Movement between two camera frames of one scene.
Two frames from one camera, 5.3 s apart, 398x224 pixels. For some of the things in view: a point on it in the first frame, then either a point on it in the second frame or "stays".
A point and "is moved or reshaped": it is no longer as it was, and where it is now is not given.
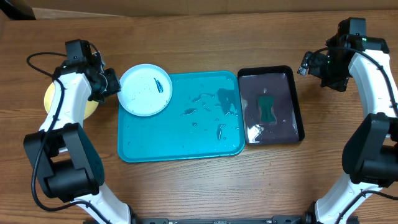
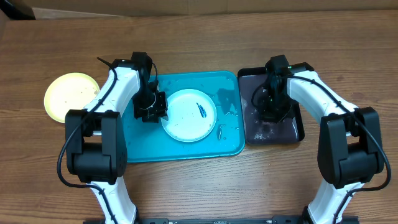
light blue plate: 145,89 is moved or reshaped
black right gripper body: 332,72 -> 280,106
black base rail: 273,219 stays
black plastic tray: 278,81 stays
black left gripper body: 109,84 -> 147,105
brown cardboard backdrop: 43,9 stays
